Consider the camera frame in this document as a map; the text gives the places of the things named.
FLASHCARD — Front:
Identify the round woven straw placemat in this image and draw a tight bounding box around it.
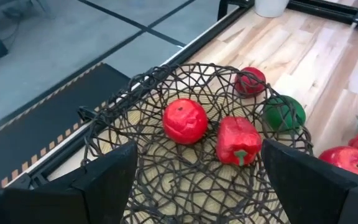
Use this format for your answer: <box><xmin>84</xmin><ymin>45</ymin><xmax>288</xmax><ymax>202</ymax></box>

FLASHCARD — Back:
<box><xmin>98</xmin><ymin>90</ymin><xmax>291</xmax><ymax>224</ymax></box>

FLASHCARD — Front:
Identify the small green avocado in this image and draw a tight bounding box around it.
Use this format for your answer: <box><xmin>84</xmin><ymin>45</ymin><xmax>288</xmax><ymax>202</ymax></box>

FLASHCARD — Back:
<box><xmin>262</xmin><ymin>95</ymin><xmax>306</xmax><ymax>133</ymax></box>

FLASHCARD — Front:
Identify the black hazard striped floor mat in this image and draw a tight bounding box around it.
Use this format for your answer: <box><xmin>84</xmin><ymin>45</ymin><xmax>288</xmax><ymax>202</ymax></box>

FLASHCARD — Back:
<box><xmin>0</xmin><ymin>62</ymin><xmax>132</xmax><ymax>189</ymax></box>

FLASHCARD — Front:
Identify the small dark red apple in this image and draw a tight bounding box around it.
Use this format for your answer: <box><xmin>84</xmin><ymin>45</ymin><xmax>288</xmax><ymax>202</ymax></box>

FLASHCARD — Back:
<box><xmin>234</xmin><ymin>66</ymin><xmax>267</xmax><ymax>96</ymax></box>

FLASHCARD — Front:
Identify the dark brown wire basket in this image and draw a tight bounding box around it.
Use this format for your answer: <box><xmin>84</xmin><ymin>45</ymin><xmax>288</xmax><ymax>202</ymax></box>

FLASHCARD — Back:
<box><xmin>79</xmin><ymin>63</ymin><xmax>314</xmax><ymax>224</ymax></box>

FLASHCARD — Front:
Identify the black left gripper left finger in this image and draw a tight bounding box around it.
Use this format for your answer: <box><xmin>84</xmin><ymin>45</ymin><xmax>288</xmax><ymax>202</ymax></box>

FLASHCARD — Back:
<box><xmin>0</xmin><ymin>141</ymin><xmax>139</xmax><ymax>224</ymax></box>

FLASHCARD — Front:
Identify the green plant in white pot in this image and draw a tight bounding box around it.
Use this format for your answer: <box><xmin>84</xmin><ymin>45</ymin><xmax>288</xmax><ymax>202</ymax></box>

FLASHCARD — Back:
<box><xmin>253</xmin><ymin>0</ymin><xmax>290</xmax><ymax>19</ymax></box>

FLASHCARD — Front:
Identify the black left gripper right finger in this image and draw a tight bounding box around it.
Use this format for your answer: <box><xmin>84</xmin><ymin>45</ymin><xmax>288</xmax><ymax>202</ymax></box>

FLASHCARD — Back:
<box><xmin>260</xmin><ymin>138</ymin><xmax>358</xmax><ymax>224</ymax></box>

